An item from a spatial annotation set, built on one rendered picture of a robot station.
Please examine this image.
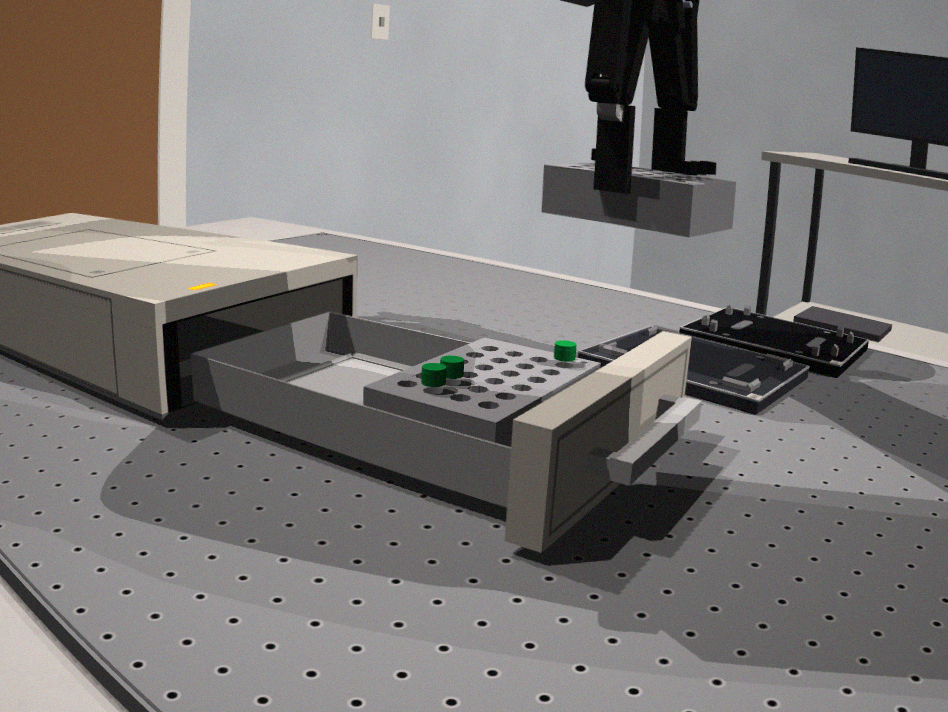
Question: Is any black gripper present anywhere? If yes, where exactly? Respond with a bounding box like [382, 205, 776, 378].
[585, 0, 699, 194]

